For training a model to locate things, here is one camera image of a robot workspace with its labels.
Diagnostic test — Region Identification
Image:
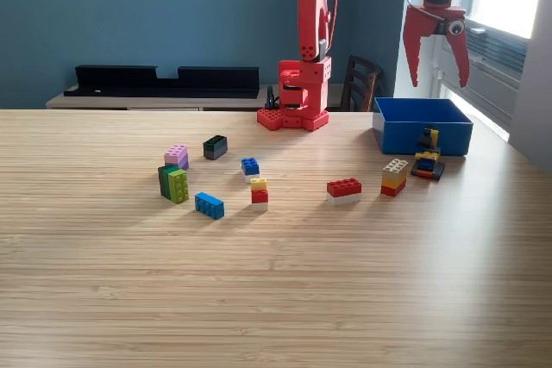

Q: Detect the yellow toy digger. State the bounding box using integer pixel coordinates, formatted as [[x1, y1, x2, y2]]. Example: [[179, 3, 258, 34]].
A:
[[410, 124, 446, 182]]

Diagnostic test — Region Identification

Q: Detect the pink and purple brick stack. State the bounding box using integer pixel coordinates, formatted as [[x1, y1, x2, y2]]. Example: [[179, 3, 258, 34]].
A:
[[163, 143, 190, 172]]

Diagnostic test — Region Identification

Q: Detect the blue bin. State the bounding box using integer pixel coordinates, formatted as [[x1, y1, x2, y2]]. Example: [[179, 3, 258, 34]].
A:
[[372, 97, 474, 157]]

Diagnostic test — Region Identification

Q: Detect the dark wooden chair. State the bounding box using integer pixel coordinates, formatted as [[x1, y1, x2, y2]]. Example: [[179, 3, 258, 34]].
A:
[[338, 54, 384, 113]]

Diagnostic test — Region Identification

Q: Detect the red and white brick stack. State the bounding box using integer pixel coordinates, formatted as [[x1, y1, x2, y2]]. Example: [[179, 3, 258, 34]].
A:
[[326, 177, 362, 206]]

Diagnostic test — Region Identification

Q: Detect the blue and white brick stack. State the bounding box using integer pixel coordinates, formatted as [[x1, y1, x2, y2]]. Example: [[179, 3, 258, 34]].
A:
[[240, 157, 261, 184]]

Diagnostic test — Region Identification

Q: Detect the dark green grey brick stack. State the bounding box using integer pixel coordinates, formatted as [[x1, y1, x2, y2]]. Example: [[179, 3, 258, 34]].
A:
[[202, 134, 229, 161]]

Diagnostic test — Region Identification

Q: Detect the black shelf tray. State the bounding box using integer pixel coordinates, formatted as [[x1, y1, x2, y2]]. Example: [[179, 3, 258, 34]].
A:
[[63, 65, 260, 99]]

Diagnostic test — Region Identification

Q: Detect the wooden sideboard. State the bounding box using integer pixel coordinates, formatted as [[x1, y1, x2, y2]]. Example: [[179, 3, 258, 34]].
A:
[[45, 83, 346, 111]]

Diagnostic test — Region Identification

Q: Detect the grey wall heater unit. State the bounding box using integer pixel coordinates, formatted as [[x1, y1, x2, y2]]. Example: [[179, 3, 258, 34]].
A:
[[437, 14, 530, 128]]

